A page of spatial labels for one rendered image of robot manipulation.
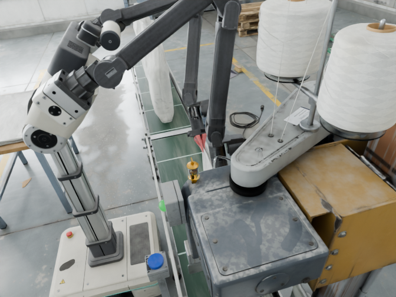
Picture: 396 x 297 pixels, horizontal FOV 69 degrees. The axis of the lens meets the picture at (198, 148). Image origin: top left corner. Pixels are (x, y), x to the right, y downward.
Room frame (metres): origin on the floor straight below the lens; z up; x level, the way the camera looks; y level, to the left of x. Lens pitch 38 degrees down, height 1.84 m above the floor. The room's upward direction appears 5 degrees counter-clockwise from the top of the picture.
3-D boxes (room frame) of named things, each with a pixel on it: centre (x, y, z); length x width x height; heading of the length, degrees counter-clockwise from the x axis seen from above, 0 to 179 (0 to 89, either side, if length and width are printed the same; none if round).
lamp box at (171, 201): (0.49, 0.07, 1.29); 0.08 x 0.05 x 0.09; 12
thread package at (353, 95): (0.46, -0.31, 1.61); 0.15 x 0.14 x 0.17; 12
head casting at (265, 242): (0.41, -0.09, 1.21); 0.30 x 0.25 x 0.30; 12
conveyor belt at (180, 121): (3.23, 0.45, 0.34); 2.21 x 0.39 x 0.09; 12
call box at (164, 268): (0.60, 0.20, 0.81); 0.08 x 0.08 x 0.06; 12
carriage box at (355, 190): (0.51, -0.42, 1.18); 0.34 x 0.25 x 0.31; 102
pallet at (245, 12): (6.34, -1.54, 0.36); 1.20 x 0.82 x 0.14; 98
